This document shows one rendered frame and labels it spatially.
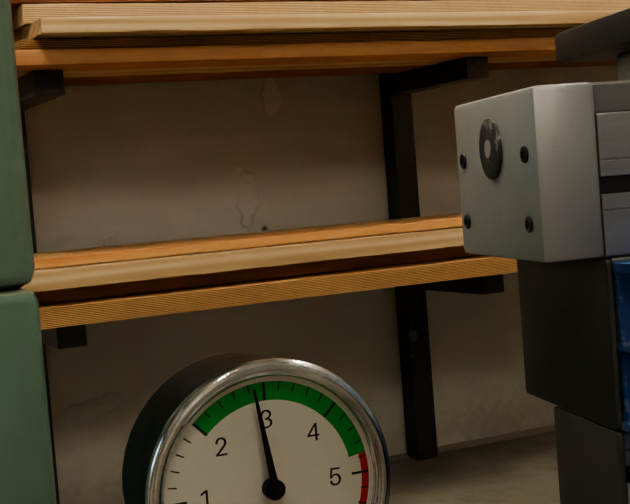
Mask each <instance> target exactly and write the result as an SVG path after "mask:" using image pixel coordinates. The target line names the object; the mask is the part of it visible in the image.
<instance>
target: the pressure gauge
mask: <svg viewBox="0 0 630 504"><path fill-rule="evenodd" d="M254 389H255V390H256V394H257V398H258V402H259V406H260V410H261V414H262V418H263V422H264V426H265V430H266V434H267V438H268V442H269V446H270V450H271V454H272V458H273V462H274V466H275V470H276V474H277V478H278V480H280V481H282V482H283V483H284V485H285V487H286V491H285V494H284V496H283V497H282V498H281V499H279V500H276V501H274V500H271V499H269V498H267V497H266V496H265V495H264V494H263V492H262V485H263V483H264V482H265V480H267V479H268V478H269V473H268V468H267V463H266V457H265V452H264V447H263V442H262V436H261V431H260V426H259V420H258V415H257V410H256V404H255V399H254V394H253V390H254ZM390 486H391V471H390V461H389V454H388V449H387V445H386V441H385V438H384V435H383V433H382V430H381V427H380V425H379V423H378V421H377V419H376V417H375V415H374V413H373V412H372V410H371V409H370V407H369V406H368V404H367V403H366V402H365V400H364V399H363V398H362V397H361V395H360V394H359V393H358V392H357V391H356V390H355V389H354V388H353V387H352V386H351V385H350V384H348V383H347V382H346V381H344V380H343V379H342V378H340V377H339V376H337V375H336V374H334V373H332V372H331V371H329V370H327V369H324V368H322V367H320V366H318V365H315V364H312V363H308V362H305V361H300V360H294V359H285V358H276V357H272V356H268V355H264V354H259V353H250V352H232V353H224V354H219V355H215V356H210V357H208V358H205V359H202V360H200V361H197V362H195V363H193V364H191V365H189V366H187V367H186V368H184V369H182V370H181V371H179V372H177V373H176V374H175V375H173V376H172V377H171V378H170V379H168V380H167V381H166V382H165V383H164V384H162V385H161V387H160V388H159V389H158V390H157V391H156V392H155V393H154V394H153V395H152V396H151V398H150V399H149V400H148V402H147V403H146V405H145V406H144V408H143V409H142V411H141V412H140V414H139V415H138V417H137V420H136V422H135V424H134V426H133V428H132V430H131V432H130V436H129V439H128V442H127V445H126V449H125V454H124V461H123V468H122V489H123V495H124V501H125V504H388V503H389V497H390Z"/></svg>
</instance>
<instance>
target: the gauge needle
mask: <svg viewBox="0 0 630 504"><path fill-rule="evenodd" d="M253 394H254V399H255V404H256V410H257V415H258V420H259V426H260V431H261V436H262V442H263V447H264V452H265V457H266V463H267V468H268V473H269V478H268V479H267V480H265V482H264V483H263V485H262V492H263V494H264V495H265V496H266V497H267V498H269V499H271V500H274V501H276V500H279V499H281V498H282V497H283V496H284V494H285V491H286V487H285V485H284V483H283V482H282V481H280V480H278V478H277V474H276V470H275V466H274V462H273V458H272V454H271V450H270V446H269V442H268V438H267V434H266V430H265V426H264V422H263V418H262V414H261V410H260V406H259V402H258V398H257V394H256V390H255V389H254V390H253Z"/></svg>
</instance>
